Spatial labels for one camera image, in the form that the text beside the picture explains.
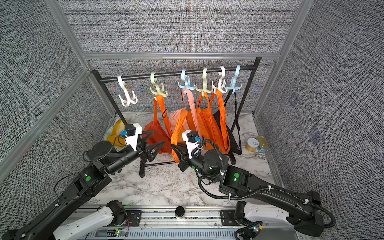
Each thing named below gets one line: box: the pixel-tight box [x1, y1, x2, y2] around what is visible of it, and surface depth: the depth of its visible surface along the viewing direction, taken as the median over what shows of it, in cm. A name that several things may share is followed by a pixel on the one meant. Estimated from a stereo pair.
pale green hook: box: [149, 72, 168, 101], surface depth 65 cm
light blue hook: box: [178, 69, 195, 90], surface depth 62 cm
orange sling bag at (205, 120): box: [196, 91, 219, 151], surface depth 81 cm
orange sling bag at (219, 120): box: [210, 89, 231, 154], surface depth 76 cm
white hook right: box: [211, 66, 229, 94], surface depth 67 cm
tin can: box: [245, 137, 260, 153], surface depth 97 cm
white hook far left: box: [117, 75, 138, 107], surface depth 62 cm
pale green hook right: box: [194, 67, 214, 97], surface depth 65 cm
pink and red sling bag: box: [169, 88, 201, 138], surface depth 71 cm
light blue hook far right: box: [224, 65, 243, 94], surface depth 67 cm
